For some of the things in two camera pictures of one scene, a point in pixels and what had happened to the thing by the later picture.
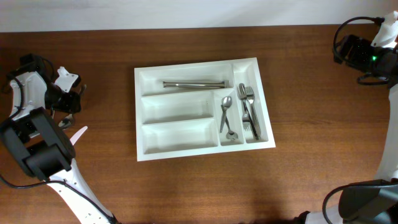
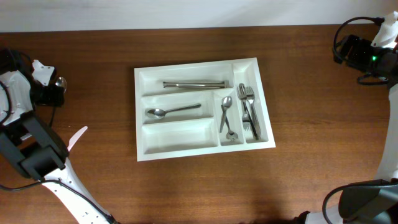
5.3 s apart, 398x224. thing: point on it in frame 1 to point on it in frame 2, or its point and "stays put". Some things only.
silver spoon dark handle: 67,122 to 158,114
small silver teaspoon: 230,135 stays put
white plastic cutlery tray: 201,108 stays put
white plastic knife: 78,134 stays put
